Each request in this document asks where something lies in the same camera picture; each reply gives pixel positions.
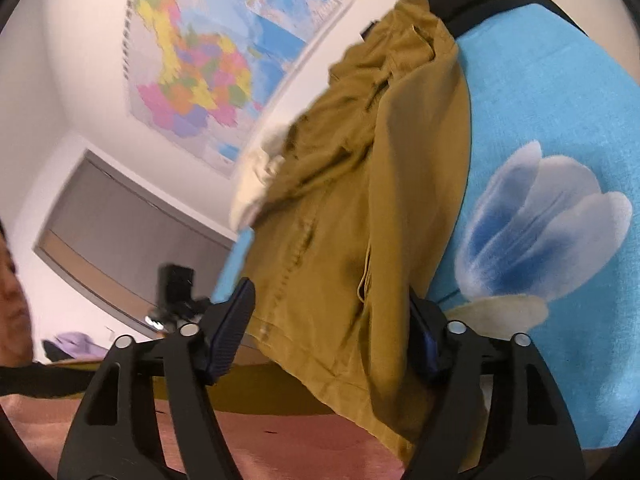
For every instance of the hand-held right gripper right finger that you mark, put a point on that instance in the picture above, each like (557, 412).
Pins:
(425, 345)

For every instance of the colourful wall map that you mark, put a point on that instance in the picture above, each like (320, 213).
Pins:
(200, 75)

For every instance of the cream garment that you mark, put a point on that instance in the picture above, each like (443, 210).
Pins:
(255, 180)

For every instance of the grey wooden door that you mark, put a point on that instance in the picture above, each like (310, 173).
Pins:
(125, 240)

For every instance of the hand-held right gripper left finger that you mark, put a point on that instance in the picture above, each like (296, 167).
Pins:
(230, 330)

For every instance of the person's head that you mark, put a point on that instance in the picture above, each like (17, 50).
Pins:
(12, 305)

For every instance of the blue floral blanket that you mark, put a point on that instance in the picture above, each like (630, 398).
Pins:
(550, 85)

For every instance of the purple cloth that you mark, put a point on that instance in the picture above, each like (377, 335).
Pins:
(75, 344)

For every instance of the olive brown garment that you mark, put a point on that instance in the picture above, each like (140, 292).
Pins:
(325, 240)

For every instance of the black garment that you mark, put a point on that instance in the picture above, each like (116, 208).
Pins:
(465, 0)

